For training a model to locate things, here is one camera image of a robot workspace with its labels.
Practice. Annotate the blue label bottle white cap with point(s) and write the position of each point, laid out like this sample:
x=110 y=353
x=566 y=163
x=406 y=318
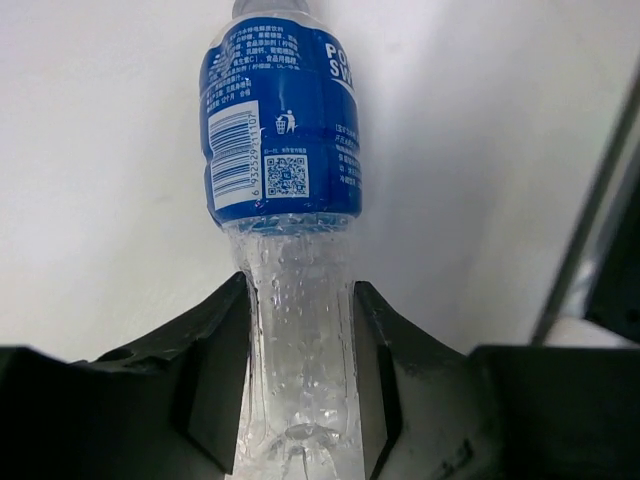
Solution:
x=280 y=136

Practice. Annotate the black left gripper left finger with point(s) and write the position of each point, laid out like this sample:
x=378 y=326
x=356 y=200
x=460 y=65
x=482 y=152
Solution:
x=164 y=406

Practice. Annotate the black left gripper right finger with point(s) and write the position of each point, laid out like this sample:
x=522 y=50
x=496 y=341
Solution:
x=500 y=412

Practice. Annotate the aluminium frame rail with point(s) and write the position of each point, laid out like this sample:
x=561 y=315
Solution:
x=601 y=215

